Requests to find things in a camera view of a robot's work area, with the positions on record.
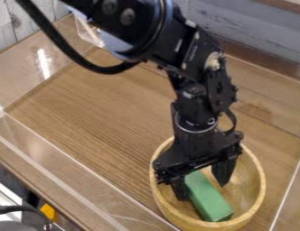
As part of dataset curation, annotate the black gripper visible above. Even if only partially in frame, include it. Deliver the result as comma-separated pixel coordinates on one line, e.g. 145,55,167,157
153,106,244,201

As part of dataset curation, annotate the green rectangular block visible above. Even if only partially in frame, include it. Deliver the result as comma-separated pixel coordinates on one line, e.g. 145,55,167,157
185,171,235,222

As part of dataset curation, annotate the brown wooden bowl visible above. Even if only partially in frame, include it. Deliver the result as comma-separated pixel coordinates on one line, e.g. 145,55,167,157
149,145,267,231

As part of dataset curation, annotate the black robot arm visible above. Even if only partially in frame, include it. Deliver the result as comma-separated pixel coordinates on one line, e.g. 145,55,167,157
64,0,244,200

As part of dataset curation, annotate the yellow label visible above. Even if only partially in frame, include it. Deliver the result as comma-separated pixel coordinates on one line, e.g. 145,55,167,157
41,204,57,221

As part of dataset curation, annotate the clear acrylic front wall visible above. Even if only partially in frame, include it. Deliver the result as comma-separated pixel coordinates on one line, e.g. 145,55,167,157
0,112,179,231

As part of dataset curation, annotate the black cable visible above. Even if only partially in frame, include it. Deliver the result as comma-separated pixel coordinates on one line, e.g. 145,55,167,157
16,0,143,76

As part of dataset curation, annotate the clear acrylic corner bracket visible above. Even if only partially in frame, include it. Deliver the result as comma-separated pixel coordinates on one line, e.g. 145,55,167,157
74,15,105,48

